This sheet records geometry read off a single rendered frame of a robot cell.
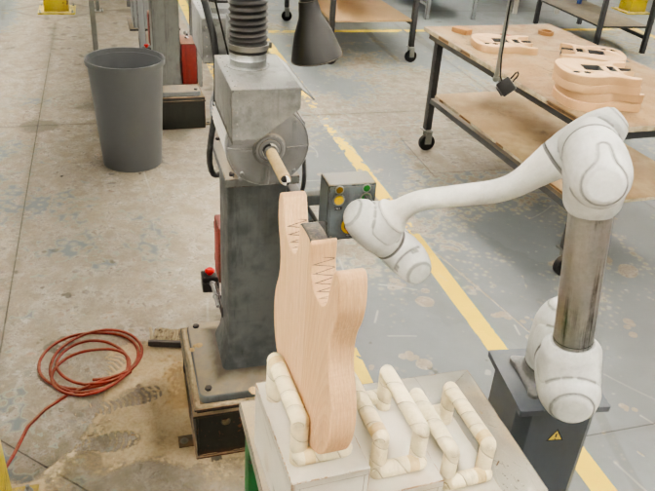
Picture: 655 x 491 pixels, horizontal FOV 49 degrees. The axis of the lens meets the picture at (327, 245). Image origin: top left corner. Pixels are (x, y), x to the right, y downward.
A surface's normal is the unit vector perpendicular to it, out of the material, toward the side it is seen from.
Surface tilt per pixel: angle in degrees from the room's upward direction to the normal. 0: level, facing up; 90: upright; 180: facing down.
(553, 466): 90
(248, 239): 90
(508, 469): 0
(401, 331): 0
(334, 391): 63
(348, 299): 85
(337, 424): 88
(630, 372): 0
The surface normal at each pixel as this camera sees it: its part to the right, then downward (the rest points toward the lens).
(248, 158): 0.14, 0.56
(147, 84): 0.74, 0.43
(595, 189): -0.16, 0.40
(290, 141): 0.40, 0.46
